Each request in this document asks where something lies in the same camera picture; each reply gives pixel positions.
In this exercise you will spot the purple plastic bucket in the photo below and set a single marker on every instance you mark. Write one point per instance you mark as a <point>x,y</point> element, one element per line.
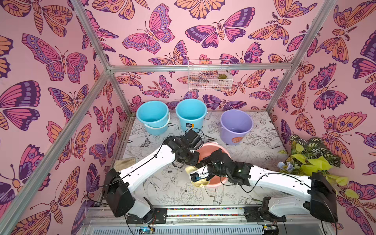
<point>235,125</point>

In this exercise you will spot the green leafy potted plant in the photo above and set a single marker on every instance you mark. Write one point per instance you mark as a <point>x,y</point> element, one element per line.
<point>312,156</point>

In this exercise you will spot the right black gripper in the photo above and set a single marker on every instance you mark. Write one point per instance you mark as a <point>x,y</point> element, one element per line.
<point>206,171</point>

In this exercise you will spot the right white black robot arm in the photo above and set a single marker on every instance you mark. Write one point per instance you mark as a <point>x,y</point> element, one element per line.
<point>312,195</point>

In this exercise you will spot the white wire wall basket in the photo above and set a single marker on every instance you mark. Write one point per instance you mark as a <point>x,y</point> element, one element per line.
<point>203,77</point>

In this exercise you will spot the right blue bucket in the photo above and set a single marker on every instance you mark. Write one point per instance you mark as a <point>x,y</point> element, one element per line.
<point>191,113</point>

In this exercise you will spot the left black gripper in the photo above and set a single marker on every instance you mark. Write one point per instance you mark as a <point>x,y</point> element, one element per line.
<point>196,158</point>

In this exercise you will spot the pink plastic bucket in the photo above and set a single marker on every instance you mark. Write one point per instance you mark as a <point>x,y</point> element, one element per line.
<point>205,151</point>

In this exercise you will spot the blue bucket white handle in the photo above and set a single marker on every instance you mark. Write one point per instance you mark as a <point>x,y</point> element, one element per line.
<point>155,117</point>

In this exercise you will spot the small green succulent plant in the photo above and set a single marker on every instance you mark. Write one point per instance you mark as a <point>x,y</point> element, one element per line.
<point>222,76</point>

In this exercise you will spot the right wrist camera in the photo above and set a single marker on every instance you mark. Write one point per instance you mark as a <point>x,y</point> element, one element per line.
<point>196,176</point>

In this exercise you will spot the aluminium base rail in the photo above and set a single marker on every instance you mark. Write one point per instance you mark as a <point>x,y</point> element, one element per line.
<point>203,220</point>

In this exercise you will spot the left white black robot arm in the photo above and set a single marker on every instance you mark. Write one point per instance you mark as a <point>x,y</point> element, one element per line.
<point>119,185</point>

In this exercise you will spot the yellow microfiber cloth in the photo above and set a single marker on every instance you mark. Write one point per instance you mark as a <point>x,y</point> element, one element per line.
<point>204,169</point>

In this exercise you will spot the beige worn cloth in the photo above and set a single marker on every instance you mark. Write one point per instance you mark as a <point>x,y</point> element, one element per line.
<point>122,164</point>

